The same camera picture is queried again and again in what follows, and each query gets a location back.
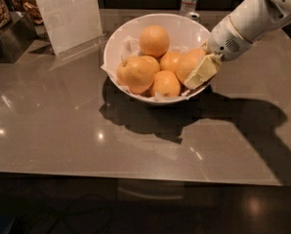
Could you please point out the large orange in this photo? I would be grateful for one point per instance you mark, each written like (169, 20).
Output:
(137, 73)
(187, 63)

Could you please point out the glass jar of snacks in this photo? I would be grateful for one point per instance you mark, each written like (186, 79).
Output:
(29, 6)

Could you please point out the small orange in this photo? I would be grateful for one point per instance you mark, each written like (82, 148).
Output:
(169, 61)
(165, 84)

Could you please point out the dark metal stand box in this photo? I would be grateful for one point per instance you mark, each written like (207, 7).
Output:
(16, 37)

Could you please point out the silver drink can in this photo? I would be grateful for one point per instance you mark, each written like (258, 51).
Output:
(194, 16)

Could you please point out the white ceramic bowl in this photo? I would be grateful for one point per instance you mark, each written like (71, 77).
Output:
(185, 34)

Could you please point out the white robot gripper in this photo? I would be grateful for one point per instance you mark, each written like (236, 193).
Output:
(224, 40)

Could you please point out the middle small orange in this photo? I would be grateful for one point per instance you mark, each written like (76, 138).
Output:
(169, 61)

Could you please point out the top orange in bowl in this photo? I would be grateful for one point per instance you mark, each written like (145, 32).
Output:
(154, 41)

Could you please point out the clear acrylic sign holder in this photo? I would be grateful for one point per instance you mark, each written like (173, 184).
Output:
(70, 23)

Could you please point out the front small orange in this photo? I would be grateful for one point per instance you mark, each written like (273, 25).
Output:
(165, 84)

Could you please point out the white paper bowl liner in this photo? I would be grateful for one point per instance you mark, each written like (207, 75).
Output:
(117, 49)

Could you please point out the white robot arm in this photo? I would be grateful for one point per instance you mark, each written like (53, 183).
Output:
(254, 18)

